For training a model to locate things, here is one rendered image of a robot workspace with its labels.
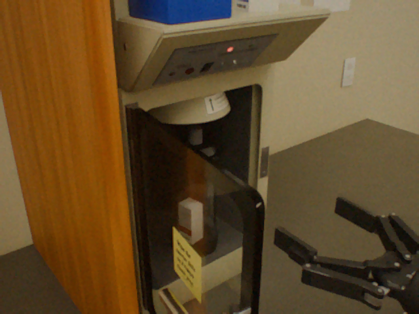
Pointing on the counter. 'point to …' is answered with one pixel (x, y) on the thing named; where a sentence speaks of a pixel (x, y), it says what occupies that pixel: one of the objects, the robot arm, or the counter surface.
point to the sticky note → (187, 264)
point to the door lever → (166, 297)
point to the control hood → (237, 30)
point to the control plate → (174, 65)
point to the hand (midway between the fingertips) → (313, 222)
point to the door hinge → (133, 195)
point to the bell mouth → (193, 110)
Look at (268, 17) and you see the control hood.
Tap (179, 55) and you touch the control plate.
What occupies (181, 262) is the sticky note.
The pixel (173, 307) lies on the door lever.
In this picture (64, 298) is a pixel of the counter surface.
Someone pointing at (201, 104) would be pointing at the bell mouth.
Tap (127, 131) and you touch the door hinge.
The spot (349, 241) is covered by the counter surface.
